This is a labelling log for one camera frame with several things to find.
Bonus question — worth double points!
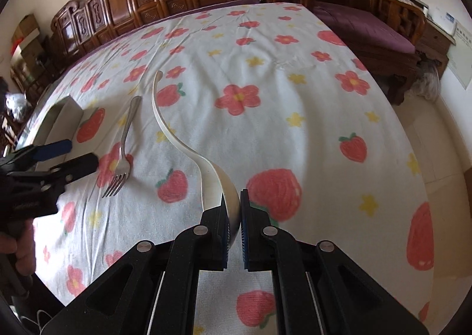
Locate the white plastic ladle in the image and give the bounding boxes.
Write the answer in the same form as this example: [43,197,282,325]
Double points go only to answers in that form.
[152,70,242,251]

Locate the wooden side table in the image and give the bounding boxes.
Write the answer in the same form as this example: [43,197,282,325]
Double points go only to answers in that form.
[417,0,458,71]

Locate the person's left hand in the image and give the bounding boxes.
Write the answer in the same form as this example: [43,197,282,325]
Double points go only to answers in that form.
[0,220,38,278]

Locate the white paper box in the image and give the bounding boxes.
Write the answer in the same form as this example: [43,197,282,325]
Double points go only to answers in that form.
[428,6,458,37]

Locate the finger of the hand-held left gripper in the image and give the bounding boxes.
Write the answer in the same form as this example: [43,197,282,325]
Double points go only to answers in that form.
[7,152,99,193]
[11,139,72,169]

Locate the purple seat cushion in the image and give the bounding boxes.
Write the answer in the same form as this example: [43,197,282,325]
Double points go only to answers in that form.
[313,1,417,55]

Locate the white wall poster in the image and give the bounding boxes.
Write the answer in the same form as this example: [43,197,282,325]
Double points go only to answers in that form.
[446,19,472,90]

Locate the stainless steel utensil holder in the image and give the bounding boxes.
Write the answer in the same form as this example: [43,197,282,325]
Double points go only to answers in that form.
[37,96,85,164]

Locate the white plastic bag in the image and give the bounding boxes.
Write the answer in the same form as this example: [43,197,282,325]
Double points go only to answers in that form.
[4,93,32,122]

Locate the small white fan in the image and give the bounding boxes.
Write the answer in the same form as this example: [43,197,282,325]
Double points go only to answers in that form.
[416,66,444,100]

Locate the strawberry flower print tablecloth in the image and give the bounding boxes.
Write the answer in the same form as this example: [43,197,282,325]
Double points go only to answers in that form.
[31,2,436,335]

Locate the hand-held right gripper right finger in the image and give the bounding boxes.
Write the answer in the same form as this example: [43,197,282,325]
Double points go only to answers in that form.
[240,189,430,335]

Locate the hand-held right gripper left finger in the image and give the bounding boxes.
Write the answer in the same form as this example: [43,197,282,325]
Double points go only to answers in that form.
[39,193,231,335]

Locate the dark wooden shelf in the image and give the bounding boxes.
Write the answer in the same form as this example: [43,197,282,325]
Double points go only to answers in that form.
[9,36,56,94]

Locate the stacked cardboard boxes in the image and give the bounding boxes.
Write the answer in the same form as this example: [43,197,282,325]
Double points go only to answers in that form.
[11,14,42,59]

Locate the steel fork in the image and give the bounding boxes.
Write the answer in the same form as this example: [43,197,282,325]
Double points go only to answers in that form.
[101,96,142,198]

